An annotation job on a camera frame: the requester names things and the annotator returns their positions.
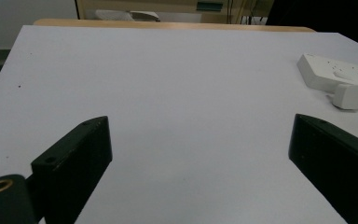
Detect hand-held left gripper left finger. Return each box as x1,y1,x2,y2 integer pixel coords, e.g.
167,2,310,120
30,116,114,224

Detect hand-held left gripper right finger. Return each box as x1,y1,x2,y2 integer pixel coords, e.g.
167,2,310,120
288,113,358,224

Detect white plug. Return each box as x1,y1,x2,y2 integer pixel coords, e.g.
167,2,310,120
332,83,358,110

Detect white power strip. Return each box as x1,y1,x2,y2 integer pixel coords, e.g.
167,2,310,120
296,52,358,96

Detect grey chair seat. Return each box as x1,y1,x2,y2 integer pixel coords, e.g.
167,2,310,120
93,9,161,22

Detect wooden table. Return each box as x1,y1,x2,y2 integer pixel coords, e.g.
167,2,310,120
33,18,316,33

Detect black cables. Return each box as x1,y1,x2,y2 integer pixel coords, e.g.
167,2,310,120
227,0,269,26

